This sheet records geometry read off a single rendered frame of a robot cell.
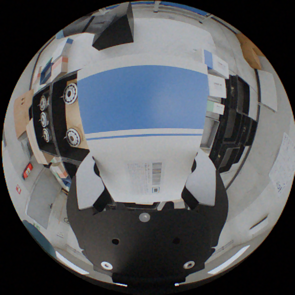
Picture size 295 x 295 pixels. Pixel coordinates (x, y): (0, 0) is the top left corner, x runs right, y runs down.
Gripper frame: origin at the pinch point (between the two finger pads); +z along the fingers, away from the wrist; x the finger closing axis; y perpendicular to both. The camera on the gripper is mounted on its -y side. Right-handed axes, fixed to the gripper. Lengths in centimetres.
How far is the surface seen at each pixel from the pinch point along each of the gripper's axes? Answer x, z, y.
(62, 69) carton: -50, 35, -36
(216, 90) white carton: 36, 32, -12
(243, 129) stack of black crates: 125, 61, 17
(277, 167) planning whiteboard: 283, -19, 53
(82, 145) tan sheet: -33.8, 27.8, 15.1
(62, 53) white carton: -54, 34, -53
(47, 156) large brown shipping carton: -78, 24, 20
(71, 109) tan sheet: -35.5, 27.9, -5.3
